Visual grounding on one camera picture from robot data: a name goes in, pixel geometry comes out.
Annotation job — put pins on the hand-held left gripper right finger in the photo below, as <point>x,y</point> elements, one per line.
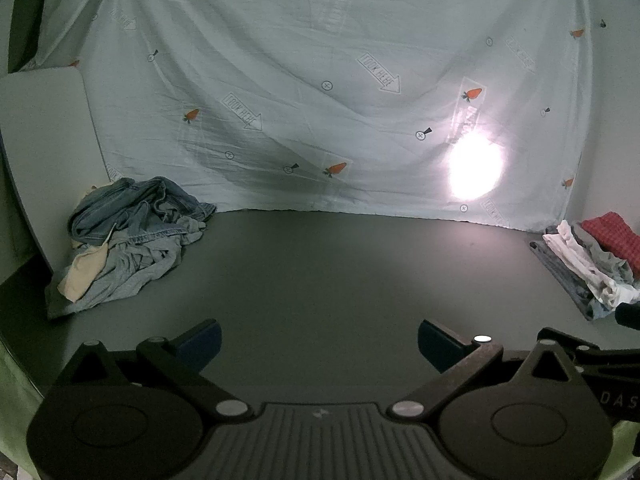
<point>436,346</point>

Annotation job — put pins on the blue denim jeans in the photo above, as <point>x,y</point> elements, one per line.
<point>125,210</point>

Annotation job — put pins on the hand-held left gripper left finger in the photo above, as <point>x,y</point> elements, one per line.
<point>200,344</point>

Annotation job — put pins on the red knitted cloth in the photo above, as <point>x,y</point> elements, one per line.
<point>612,235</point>

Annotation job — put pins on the light grey folded garment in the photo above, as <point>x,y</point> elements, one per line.
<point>612,265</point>

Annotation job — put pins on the grey-blue shirt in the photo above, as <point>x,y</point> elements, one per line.
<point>135,272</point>

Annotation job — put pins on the cream garment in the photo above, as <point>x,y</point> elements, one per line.
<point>82,270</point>

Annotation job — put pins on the green cloth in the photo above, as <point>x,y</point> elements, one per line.
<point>15,410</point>

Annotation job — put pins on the grey board panel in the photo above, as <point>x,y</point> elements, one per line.
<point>45,135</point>

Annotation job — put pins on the dark grey folded garment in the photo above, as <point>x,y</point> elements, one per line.
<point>560,275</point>

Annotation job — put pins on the carrot printed sheet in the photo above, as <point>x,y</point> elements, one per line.
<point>300,60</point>

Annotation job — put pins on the white garment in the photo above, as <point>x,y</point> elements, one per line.
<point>575,256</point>

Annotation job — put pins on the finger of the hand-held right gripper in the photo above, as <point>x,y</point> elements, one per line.
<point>629,316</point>
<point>567,338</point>

